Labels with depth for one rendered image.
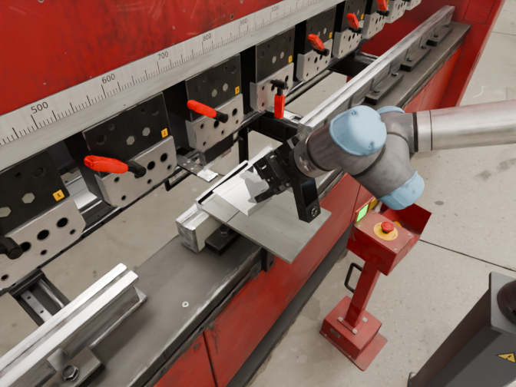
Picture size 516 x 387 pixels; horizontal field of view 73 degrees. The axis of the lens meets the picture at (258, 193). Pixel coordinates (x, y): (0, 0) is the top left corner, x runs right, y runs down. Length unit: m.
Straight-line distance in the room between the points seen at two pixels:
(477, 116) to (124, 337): 0.80
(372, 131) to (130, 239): 1.83
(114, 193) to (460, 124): 0.59
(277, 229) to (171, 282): 0.29
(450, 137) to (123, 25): 0.55
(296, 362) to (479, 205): 1.60
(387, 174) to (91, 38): 0.46
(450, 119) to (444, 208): 1.87
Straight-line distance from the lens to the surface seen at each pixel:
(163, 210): 2.31
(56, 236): 0.61
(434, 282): 2.13
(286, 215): 0.84
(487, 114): 0.71
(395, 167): 0.59
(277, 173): 0.68
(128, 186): 0.64
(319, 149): 0.58
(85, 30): 0.53
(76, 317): 0.81
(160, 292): 0.89
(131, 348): 0.84
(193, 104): 0.63
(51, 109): 0.53
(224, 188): 0.91
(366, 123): 0.55
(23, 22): 0.50
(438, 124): 0.70
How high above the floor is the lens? 1.62
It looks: 44 degrees down
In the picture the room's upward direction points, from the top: straight up
